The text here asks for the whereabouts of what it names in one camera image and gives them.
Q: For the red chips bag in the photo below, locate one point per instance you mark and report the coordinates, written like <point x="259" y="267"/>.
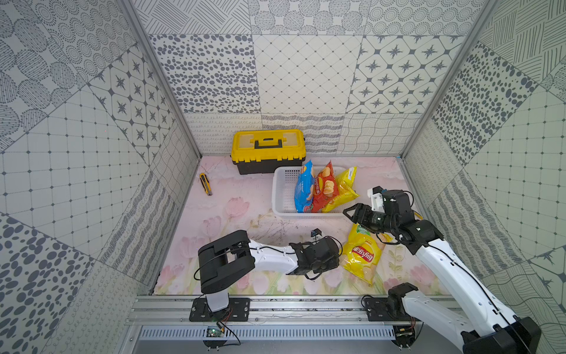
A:
<point x="325" y="188"/>

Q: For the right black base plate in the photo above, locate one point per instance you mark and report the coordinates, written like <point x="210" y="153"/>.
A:
<point x="376" y="309"/>

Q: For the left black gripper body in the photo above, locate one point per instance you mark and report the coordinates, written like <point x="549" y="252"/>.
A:
<point x="330" y="255"/>

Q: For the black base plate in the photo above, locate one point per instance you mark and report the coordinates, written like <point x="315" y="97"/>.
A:
<point x="237" y="311"/>
<point x="376" y="309"/>

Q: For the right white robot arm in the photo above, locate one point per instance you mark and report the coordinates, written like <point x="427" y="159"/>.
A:
<point x="487" y="325"/>

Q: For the aluminium mounting rail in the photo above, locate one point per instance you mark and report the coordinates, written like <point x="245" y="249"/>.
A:
<point x="288" y="318"/>

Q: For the yellow Lay's chips bag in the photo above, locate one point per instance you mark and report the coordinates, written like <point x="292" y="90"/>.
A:
<point x="362" y="253"/>

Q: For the white plastic basket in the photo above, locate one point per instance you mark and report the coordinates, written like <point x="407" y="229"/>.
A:
<point x="282" y="197"/>

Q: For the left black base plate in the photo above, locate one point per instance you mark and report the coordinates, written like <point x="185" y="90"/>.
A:
<point x="237" y="311"/>

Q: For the yellow black utility knife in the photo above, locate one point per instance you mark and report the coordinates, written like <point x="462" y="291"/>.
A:
<point x="204" y="180"/>

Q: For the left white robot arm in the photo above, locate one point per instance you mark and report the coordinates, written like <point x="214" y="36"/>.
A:
<point x="230" y="258"/>

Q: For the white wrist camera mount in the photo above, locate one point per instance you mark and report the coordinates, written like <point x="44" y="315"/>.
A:
<point x="376" y="198"/>

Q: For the yellow black toolbox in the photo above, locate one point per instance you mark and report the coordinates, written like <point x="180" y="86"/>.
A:
<point x="264" y="151"/>

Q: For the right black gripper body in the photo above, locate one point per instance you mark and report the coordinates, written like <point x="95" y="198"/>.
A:
<point x="376" y="222"/>

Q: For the blue chips bag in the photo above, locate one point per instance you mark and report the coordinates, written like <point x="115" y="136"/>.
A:
<point x="304" y="190"/>

